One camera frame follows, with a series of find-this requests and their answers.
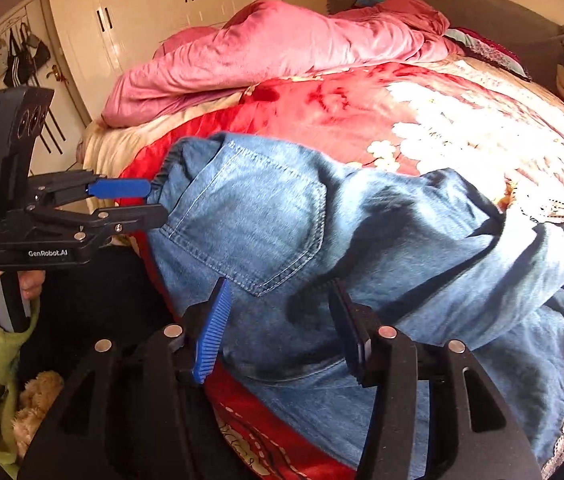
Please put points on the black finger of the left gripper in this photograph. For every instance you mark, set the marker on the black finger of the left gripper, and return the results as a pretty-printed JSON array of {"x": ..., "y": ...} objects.
[{"x": 112, "y": 219}]

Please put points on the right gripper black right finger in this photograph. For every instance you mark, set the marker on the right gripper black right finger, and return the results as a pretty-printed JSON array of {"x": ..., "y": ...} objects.
[{"x": 379, "y": 356}]

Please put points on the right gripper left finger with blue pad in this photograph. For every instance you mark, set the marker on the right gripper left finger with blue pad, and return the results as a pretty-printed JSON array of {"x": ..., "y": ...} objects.
[{"x": 181, "y": 438}]

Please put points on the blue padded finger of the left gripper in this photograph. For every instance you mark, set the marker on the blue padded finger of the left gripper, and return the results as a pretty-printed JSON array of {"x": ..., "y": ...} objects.
[{"x": 117, "y": 188}]

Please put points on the blue denim jeans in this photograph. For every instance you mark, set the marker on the blue denim jeans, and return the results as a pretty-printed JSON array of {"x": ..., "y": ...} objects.
[{"x": 434, "y": 257}]

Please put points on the hanging bags on door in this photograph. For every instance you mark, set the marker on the hanging bags on door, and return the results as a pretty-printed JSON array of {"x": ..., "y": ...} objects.
[{"x": 22, "y": 55}]

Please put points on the cream wardrobe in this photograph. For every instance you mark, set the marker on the cream wardrobe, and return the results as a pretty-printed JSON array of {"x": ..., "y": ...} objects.
[{"x": 101, "y": 39}]

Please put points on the pink crumpled duvet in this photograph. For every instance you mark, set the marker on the pink crumpled duvet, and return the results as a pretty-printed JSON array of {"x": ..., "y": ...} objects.
[{"x": 273, "y": 39}]

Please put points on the patterned pillow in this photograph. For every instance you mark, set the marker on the patterned pillow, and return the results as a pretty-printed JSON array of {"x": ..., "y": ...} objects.
[{"x": 477, "y": 46}]

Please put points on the dark grey headboard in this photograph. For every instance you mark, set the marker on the dark grey headboard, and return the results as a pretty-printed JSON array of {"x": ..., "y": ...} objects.
[{"x": 537, "y": 41}]

